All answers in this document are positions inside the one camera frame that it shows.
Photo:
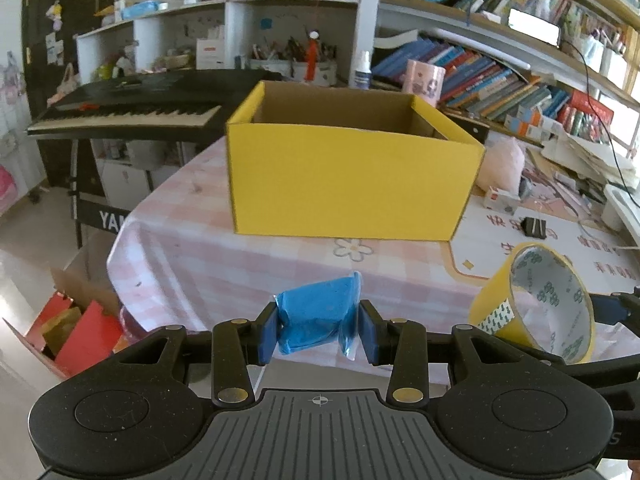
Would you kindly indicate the black keyboard stand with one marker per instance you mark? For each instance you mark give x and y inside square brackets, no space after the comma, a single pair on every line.
[80,175]

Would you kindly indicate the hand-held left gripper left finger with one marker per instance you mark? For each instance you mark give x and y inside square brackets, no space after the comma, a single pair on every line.
[267,335]

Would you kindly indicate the row of thin picture books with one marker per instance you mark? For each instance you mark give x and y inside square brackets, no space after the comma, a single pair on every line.
[465,75]

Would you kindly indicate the white box with red label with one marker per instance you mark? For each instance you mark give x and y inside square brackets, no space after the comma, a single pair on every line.
[210,54]

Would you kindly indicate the pen holder with pens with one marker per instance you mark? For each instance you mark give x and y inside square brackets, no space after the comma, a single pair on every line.
[292,67]

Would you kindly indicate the large red box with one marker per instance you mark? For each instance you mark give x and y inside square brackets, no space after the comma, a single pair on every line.
[85,340]

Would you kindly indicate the open cardboard carton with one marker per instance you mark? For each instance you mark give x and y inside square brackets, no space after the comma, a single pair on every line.
[75,270]

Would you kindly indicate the small white red box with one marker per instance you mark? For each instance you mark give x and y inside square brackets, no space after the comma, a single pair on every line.
[500,200]

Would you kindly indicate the black binder clip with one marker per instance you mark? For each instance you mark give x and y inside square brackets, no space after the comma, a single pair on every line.
[532,227]

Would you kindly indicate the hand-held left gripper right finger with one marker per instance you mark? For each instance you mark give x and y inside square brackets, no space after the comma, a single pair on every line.
[370,335]

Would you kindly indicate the black electronic keyboard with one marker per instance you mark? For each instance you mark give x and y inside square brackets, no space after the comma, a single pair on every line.
[125,95]

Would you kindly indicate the dark wooden box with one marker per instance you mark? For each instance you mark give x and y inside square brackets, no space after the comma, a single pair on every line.
[470,127]

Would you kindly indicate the white spray bottle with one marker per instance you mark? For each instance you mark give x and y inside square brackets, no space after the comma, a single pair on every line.
[361,75]

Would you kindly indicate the orange and blue carton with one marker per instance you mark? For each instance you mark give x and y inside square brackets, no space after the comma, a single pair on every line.
[542,117]
[522,127]

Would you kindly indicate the dark wooden door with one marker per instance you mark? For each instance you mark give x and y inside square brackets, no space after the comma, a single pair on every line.
[85,10]

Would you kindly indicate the white framed desk bookshelf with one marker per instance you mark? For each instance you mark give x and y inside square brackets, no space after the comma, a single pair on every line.
[365,20]

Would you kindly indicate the yellow tape roll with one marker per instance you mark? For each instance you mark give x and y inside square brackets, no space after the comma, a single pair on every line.
[495,285]

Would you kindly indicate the white cubby shelf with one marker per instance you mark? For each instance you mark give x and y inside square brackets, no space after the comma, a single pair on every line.
[150,35]

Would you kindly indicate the pink cartoon cylinder container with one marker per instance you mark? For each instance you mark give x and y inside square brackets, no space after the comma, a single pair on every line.
[425,82]

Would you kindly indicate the orange toy figure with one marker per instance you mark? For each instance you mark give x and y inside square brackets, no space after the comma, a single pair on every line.
[311,57]

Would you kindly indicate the blue tissue pack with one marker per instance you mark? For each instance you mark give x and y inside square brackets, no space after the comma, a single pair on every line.
[142,10]

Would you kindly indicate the yellow cardboard box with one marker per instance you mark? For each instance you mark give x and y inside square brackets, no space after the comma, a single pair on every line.
[350,185]

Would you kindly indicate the blue clay packet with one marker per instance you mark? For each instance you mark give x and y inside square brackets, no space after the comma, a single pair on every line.
[310,320]

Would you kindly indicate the red printed box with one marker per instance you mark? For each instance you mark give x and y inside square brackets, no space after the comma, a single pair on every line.
[590,117]

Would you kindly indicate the stack of loose papers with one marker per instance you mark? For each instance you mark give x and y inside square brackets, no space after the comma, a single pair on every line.
[580,160]

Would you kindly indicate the white pen organizer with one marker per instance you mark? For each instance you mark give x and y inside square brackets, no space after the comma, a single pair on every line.
[614,57]

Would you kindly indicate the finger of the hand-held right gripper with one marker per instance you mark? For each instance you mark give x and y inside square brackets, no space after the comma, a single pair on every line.
[615,372]
[607,310]

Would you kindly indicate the pink checked covered desktop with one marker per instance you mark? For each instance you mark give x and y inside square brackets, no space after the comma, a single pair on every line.
[200,240]

